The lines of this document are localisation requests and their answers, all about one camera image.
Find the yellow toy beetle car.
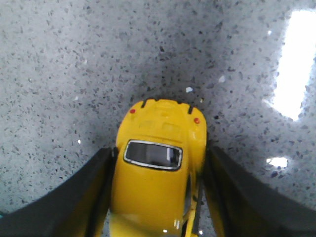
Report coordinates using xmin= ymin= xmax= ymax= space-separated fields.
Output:
xmin=109 ymin=99 xmax=207 ymax=237

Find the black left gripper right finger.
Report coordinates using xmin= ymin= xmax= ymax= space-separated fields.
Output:
xmin=201 ymin=146 xmax=316 ymax=237

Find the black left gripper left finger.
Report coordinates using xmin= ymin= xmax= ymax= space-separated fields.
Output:
xmin=0 ymin=148 xmax=118 ymax=237

